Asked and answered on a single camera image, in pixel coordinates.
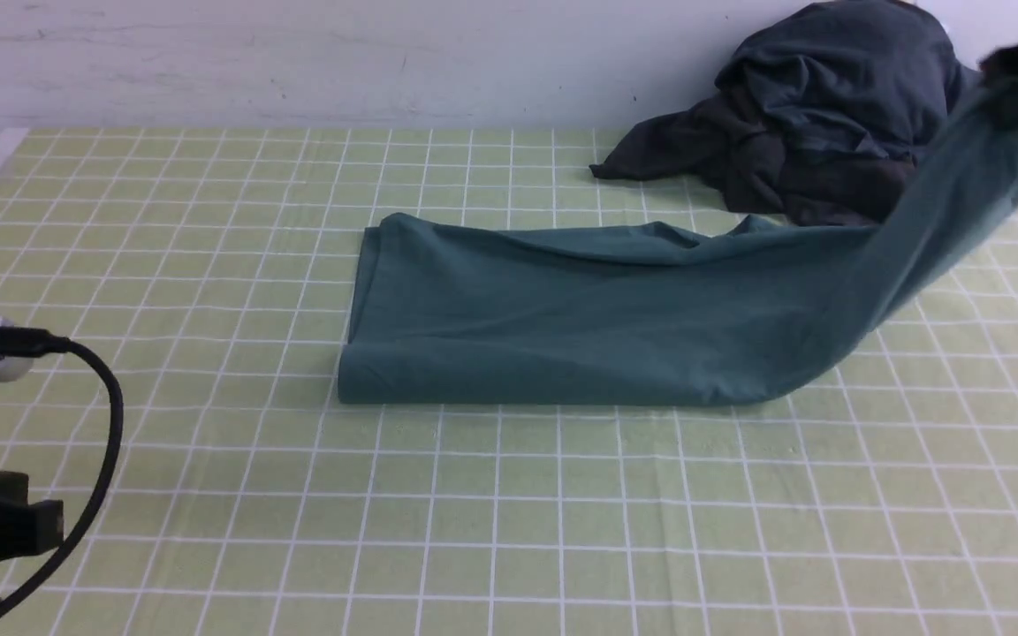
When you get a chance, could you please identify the green long-sleeved shirt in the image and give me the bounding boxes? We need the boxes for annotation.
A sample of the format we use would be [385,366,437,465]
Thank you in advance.
[336,83,1018,407]

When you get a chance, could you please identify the dark blue crumpled garment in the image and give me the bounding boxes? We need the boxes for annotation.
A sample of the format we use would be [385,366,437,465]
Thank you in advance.
[715,1,979,161]

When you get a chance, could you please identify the dark grey crumpled garment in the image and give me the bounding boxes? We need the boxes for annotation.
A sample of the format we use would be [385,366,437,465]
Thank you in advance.
[589,86,916,226]

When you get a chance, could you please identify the green checkered tablecloth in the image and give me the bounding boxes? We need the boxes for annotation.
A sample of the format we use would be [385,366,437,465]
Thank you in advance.
[0,128,1018,635]

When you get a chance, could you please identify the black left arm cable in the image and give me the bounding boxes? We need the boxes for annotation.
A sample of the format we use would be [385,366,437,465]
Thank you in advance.
[0,329,125,636]

